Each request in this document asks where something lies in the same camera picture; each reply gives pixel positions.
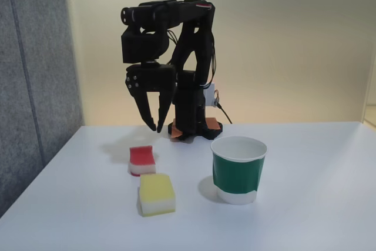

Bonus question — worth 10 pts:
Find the red and white sponge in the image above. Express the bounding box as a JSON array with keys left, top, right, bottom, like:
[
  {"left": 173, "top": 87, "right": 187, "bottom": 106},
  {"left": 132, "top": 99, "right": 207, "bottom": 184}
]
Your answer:
[{"left": 127, "top": 145, "right": 157, "bottom": 178}]

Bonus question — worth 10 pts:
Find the orange tape piece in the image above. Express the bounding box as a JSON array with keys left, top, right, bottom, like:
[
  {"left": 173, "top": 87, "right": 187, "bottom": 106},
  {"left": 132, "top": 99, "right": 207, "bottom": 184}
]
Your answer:
[
  {"left": 171, "top": 118, "right": 183, "bottom": 139},
  {"left": 205, "top": 117, "right": 222, "bottom": 131}
]

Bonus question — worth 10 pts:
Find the white controller board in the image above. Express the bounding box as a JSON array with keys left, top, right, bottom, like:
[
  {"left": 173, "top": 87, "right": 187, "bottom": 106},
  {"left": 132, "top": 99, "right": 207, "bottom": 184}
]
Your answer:
[{"left": 204, "top": 82, "right": 217, "bottom": 108}]

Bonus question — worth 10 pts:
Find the yellow and white sponge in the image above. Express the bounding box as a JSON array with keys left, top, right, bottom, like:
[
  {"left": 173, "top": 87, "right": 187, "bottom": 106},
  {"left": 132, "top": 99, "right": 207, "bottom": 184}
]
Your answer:
[{"left": 137, "top": 173, "right": 177, "bottom": 218}]

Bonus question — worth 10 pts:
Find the green and white paper cup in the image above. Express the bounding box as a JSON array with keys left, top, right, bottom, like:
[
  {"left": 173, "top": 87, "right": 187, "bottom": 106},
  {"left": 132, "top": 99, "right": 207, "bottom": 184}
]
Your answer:
[{"left": 210, "top": 135, "right": 270, "bottom": 206}]

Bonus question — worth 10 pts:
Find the grey fabric partition panel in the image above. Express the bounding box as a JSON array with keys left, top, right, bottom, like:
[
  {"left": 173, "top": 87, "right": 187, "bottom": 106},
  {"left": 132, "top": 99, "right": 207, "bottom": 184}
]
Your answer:
[{"left": 0, "top": 0, "right": 85, "bottom": 219}]

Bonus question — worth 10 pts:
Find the black power cable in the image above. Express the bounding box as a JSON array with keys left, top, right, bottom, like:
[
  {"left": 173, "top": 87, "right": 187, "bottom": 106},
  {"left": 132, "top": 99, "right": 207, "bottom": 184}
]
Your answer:
[{"left": 217, "top": 102, "right": 233, "bottom": 125}]

